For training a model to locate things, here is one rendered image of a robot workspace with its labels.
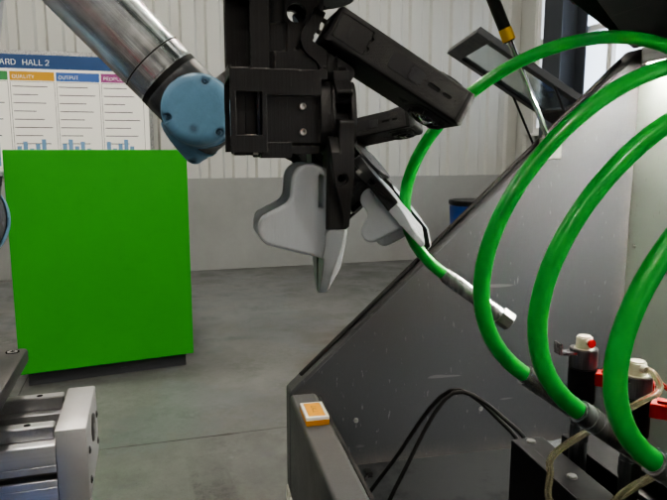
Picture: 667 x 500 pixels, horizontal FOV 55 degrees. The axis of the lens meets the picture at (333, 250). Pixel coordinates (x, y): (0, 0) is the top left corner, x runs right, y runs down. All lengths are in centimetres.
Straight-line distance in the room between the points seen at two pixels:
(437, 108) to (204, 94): 30
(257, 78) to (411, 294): 59
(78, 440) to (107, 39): 43
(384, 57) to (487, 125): 762
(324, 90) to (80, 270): 343
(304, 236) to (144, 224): 338
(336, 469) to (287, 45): 47
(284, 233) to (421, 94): 13
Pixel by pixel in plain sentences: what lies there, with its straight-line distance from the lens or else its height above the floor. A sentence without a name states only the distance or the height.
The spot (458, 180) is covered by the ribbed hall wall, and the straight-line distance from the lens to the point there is 786.
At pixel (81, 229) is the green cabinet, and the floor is 87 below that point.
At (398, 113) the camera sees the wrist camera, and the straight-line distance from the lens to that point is 75.
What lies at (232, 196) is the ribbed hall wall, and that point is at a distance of 705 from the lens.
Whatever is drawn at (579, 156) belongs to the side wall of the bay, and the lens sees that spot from 104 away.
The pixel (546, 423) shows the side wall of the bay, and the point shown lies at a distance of 111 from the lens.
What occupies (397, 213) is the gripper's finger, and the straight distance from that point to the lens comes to 72.
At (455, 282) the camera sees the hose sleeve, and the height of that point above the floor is 115.
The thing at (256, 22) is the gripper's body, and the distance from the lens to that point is 43.
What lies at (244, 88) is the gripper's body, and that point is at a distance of 41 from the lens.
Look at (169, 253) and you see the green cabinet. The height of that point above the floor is 70.
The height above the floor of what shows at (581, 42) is 141.
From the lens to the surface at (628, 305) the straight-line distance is 41.
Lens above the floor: 130
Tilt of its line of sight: 9 degrees down
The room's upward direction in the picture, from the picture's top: straight up
